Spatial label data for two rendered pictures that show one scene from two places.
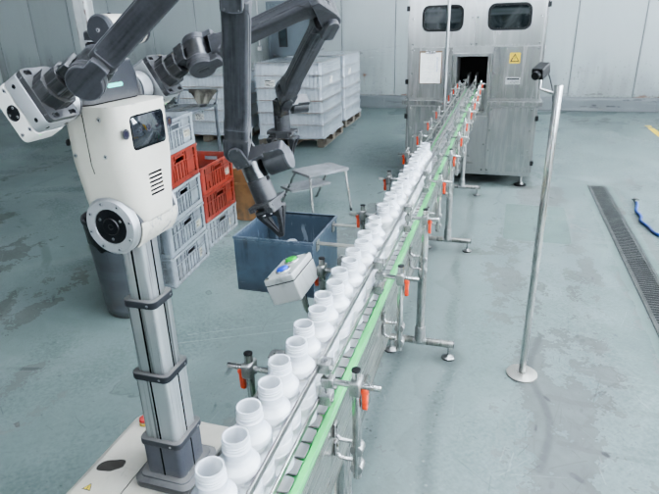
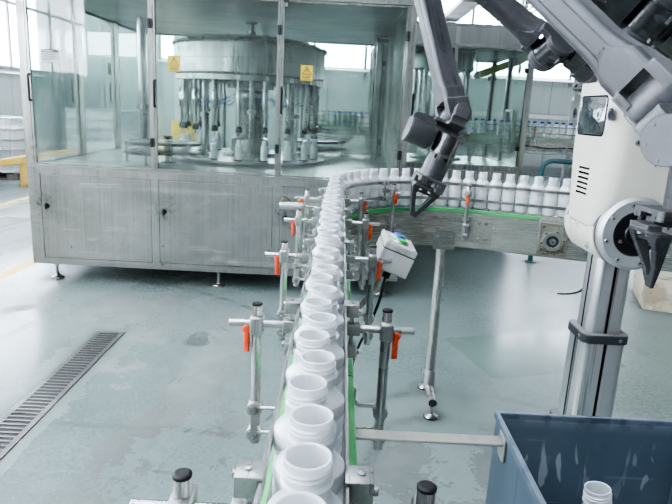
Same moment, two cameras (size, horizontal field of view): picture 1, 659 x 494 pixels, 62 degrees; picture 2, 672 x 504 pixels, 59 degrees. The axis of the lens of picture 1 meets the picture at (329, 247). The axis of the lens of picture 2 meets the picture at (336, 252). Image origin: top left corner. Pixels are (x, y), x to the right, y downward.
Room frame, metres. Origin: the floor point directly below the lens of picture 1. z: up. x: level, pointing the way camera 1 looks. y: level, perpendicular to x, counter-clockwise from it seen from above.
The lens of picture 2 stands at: (2.54, -0.46, 1.41)
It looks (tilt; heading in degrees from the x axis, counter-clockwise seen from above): 14 degrees down; 163
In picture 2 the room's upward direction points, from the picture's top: 3 degrees clockwise
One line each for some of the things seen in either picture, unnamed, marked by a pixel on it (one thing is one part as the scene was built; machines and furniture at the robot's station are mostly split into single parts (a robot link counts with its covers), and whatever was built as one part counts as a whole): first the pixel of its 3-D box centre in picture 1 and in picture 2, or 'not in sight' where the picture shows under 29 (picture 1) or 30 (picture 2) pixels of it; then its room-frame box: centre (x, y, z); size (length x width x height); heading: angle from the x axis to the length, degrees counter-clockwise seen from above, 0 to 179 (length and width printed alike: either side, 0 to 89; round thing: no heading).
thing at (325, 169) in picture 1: (314, 187); not in sight; (5.06, 0.13, 0.21); 0.61 x 0.47 x 0.41; 36
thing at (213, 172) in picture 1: (196, 172); not in sight; (4.40, 1.08, 0.55); 0.61 x 0.41 x 0.22; 165
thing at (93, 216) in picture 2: not in sight; (245, 129); (-3.19, 0.38, 1.18); 2.88 x 2.73 x 2.35; 73
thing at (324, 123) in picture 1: (301, 100); not in sight; (8.53, 0.36, 0.59); 1.24 x 1.03 x 1.17; 165
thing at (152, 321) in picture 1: (158, 350); (585, 403); (1.45, 0.54, 0.74); 0.11 x 0.11 x 0.40; 73
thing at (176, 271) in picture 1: (167, 255); not in sight; (3.70, 1.19, 0.11); 0.61 x 0.41 x 0.22; 168
